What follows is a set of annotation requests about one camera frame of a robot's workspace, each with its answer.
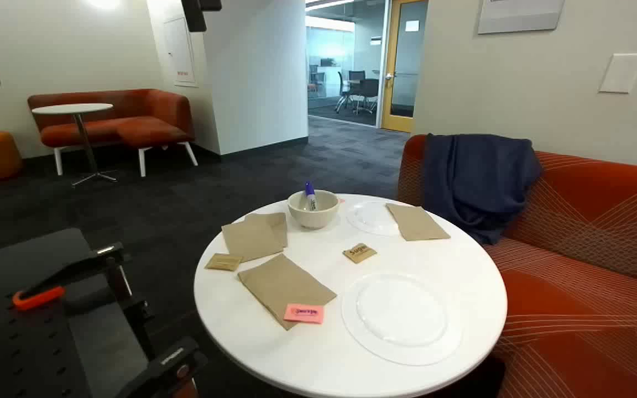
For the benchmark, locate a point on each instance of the orange patterned sofa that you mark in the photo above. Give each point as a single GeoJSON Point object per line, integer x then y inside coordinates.
{"type": "Point", "coordinates": [590, 295]}

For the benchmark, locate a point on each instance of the white wall picture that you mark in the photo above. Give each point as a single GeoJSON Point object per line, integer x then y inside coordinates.
{"type": "Point", "coordinates": [519, 13]}

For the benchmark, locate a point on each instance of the black office chair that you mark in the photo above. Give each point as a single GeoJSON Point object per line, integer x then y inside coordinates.
{"type": "Point", "coordinates": [366, 89]}

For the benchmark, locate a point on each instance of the black robot cart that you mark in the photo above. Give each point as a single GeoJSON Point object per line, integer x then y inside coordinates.
{"type": "Point", "coordinates": [17, 344]}

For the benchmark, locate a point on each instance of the pink sweetener packet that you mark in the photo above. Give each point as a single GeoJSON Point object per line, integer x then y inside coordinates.
{"type": "Point", "coordinates": [303, 311]}

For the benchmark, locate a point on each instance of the red lounge sofa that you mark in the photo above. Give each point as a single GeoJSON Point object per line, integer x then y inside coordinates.
{"type": "Point", "coordinates": [143, 117]}

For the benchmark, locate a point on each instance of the printed brown sugar packet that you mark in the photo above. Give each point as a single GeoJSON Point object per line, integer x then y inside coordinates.
{"type": "Point", "coordinates": [358, 252]}

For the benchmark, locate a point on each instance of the white wall panel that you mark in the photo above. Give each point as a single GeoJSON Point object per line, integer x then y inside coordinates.
{"type": "Point", "coordinates": [623, 71]}

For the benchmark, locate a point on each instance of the grey marker with blue cap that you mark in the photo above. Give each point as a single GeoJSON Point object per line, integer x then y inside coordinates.
{"type": "Point", "coordinates": [307, 193]}

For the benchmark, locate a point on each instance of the large white plate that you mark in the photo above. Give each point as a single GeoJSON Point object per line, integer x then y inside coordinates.
{"type": "Point", "coordinates": [400, 317]}

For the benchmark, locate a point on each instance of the small plain brown packet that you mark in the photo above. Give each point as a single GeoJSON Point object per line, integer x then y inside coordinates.
{"type": "Point", "coordinates": [224, 260]}

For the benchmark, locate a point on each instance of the large brown paper napkin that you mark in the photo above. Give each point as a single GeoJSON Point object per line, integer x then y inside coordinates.
{"type": "Point", "coordinates": [278, 283]}

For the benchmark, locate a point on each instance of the white access panel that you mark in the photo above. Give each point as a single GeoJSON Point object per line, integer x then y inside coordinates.
{"type": "Point", "coordinates": [178, 46]}

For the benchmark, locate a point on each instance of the dark blue jacket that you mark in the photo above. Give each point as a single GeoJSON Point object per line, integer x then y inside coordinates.
{"type": "Point", "coordinates": [475, 179]}

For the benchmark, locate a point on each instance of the small white plate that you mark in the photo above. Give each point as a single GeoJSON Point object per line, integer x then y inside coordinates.
{"type": "Point", "coordinates": [367, 217]}

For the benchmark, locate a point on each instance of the yellow wooden door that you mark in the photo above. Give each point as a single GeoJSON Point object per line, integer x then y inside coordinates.
{"type": "Point", "coordinates": [390, 67]}

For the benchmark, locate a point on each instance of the small round side table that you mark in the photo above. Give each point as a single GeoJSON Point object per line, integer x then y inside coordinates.
{"type": "Point", "coordinates": [71, 108]}

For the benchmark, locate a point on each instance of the white ceramic bowl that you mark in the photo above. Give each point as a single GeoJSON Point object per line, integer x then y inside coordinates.
{"type": "Point", "coordinates": [315, 215]}

